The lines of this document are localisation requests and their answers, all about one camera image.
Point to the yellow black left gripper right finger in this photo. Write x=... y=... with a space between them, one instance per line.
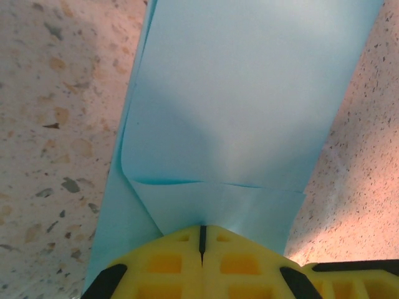
x=249 y=274

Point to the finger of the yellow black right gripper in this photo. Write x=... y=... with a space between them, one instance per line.
x=358 y=283

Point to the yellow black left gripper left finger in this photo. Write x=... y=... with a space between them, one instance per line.
x=149 y=274

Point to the light blue cloth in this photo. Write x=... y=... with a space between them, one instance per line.
x=233 y=93

